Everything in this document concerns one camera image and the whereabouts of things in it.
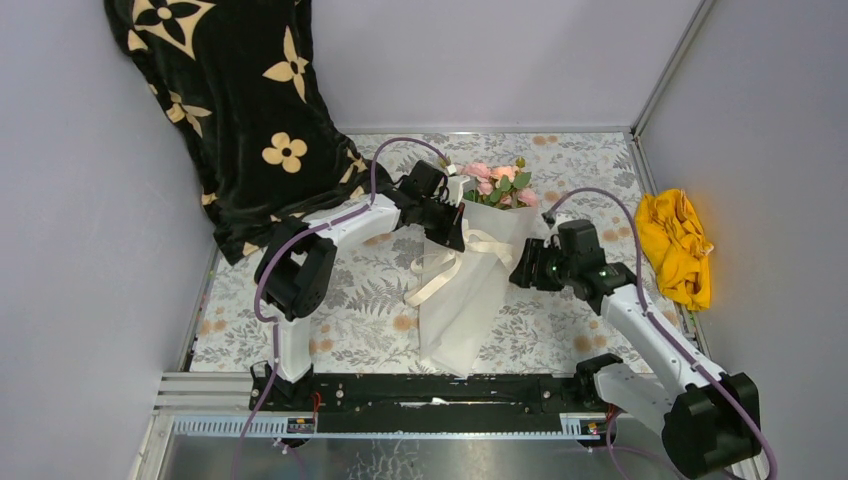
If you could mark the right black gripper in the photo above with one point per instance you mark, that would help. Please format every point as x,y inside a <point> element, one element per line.
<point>534,251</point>

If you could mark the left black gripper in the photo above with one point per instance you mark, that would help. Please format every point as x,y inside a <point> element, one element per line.
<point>449,232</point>

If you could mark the cream printed ribbon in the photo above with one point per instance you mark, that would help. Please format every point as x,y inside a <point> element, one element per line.
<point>448,263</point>

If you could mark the pink fake flower bouquet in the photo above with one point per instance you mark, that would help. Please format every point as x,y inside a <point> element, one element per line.
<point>502,187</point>

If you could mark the white translucent wrapping paper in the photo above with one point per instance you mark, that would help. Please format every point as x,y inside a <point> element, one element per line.
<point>457,319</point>

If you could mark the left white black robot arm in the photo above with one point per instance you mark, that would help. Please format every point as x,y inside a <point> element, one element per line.
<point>294,273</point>

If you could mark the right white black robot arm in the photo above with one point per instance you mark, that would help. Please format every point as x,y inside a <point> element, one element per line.
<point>706,418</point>

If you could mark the black blanket with cream flowers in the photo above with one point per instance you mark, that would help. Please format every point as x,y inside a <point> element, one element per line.
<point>237,80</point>

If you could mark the yellow cloth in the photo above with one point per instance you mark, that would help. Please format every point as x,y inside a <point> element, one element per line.
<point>676,245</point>

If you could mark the floral patterned table mat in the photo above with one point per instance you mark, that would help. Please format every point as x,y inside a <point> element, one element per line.
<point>364,325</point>

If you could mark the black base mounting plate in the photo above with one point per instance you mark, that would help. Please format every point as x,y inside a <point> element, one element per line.
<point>496,404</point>

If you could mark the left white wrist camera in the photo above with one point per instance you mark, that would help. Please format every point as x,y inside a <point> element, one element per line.
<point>457,185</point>

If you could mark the aluminium frame rail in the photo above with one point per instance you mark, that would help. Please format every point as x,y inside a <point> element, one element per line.
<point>204,428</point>

